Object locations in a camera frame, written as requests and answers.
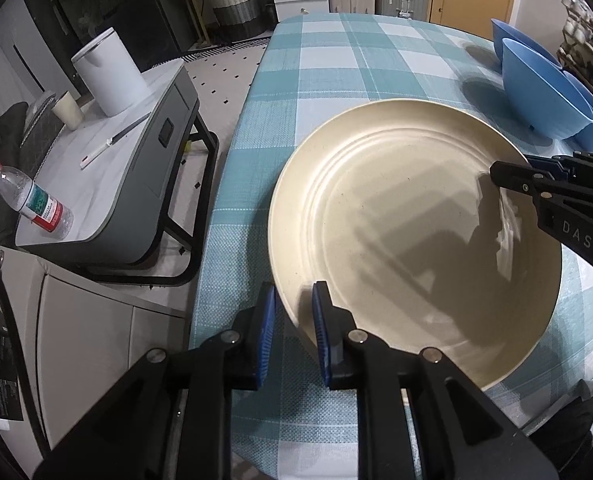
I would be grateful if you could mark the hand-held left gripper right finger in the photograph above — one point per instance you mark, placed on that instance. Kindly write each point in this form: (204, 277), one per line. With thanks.
(322, 340)

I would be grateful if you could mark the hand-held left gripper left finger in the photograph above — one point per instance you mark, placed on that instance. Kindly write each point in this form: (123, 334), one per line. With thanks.
(266, 340)

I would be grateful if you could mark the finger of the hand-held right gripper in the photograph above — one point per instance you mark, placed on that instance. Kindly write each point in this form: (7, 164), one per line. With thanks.
(516, 176)
(543, 161)

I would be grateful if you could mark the cream plate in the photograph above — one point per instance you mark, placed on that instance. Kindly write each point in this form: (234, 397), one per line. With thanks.
(401, 210)

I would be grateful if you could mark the wooden shoe rack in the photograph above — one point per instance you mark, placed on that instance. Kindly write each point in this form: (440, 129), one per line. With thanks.
(568, 52)

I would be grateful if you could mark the grey storage cabinet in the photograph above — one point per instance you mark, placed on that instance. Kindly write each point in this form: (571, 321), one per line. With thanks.
(91, 350)

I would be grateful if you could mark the grey side table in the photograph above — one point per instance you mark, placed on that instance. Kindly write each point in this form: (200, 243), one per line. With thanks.
(141, 170)

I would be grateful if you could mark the teal white checked tablecloth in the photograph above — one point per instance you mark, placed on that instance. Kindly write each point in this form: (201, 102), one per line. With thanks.
(326, 70)

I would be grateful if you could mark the white pen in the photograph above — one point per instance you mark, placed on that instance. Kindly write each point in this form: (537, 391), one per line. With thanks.
(95, 154)

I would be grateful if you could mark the black pen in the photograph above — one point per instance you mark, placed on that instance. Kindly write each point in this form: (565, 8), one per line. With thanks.
(129, 127)

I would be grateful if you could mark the black white patterned rug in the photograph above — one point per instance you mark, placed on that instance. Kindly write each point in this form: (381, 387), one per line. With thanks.
(226, 70)

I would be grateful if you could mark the plastic water bottle red cap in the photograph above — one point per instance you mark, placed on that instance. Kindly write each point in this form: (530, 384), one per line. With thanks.
(31, 200)

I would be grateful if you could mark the cream cup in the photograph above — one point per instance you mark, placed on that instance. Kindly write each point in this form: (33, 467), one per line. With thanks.
(69, 112)

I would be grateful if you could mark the white lidded canister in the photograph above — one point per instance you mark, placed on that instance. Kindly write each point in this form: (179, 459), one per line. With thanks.
(109, 75)

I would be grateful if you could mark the black quilted bag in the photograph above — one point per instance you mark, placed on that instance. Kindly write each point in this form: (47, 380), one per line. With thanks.
(41, 120)

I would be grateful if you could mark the woven laundry basket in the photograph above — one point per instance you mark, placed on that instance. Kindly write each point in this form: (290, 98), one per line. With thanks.
(234, 10)

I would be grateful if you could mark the black refrigerator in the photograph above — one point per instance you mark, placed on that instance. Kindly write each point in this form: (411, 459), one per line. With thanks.
(116, 5)

